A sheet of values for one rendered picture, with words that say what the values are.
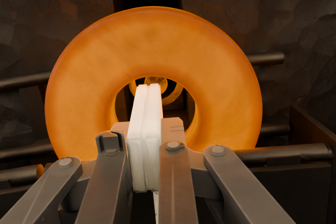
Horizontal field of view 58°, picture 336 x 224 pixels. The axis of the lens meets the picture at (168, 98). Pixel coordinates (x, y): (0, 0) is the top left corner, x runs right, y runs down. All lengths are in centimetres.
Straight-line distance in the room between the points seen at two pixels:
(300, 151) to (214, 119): 6
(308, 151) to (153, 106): 11
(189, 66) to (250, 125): 6
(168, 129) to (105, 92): 7
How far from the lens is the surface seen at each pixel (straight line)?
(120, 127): 16
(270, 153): 22
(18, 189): 23
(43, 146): 29
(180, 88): 32
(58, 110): 22
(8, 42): 31
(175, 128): 16
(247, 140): 23
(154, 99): 17
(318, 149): 23
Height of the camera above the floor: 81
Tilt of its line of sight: 18 degrees down
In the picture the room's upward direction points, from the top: 4 degrees counter-clockwise
